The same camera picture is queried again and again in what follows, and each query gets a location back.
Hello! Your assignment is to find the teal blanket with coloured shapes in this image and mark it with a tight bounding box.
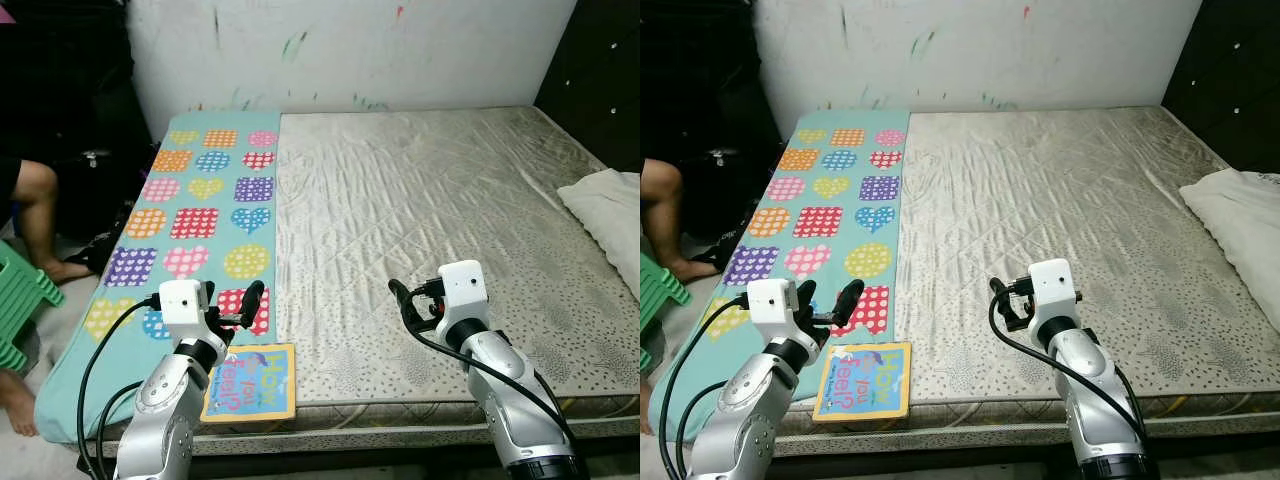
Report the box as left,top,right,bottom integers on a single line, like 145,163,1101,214
650,108,914,442
35,108,284,444

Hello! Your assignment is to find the white printed pillow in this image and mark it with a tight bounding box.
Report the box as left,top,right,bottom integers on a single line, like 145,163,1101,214
556,168,641,302
1178,168,1280,337

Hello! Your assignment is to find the green plastic stool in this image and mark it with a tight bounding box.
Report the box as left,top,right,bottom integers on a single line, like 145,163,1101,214
0,240,66,374
640,252,693,372

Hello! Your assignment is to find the dark tufted headboard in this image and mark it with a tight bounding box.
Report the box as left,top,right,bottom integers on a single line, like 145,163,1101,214
535,0,641,177
1160,0,1280,177

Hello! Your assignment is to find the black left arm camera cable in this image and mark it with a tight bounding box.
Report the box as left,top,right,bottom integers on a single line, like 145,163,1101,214
657,294,751,480
75,294,163,480

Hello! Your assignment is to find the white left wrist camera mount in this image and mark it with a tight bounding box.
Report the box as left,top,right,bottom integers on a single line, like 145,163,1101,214
158,280,217,346
745,280,802,344

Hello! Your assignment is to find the grey quilted mattress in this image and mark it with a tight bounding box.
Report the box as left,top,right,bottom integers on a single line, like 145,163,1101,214
75,105,641,457
760,105,1280,457

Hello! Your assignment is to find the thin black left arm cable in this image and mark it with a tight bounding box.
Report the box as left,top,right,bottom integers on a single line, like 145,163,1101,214
95,378,149,476
675,378,736,476

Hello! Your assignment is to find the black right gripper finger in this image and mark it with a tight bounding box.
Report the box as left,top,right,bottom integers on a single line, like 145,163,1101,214
990,277,1017,327
388,280,422,332

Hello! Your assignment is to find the yellow-edged children's book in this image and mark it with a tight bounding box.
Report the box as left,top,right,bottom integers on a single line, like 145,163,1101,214
812,342,914,423
200,343,299,424

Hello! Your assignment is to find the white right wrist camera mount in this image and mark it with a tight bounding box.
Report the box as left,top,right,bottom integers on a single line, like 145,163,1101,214
435,260,492,332
1028,258,1082,327

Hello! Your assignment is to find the black bag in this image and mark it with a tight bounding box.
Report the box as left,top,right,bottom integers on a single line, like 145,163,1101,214
50,100,161,277
680,100,787,273

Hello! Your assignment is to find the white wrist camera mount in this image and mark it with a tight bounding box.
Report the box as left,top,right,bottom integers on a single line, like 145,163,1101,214
1028,258,1082,327
435,260,492,332
745,280,802,344
158,280,217,346

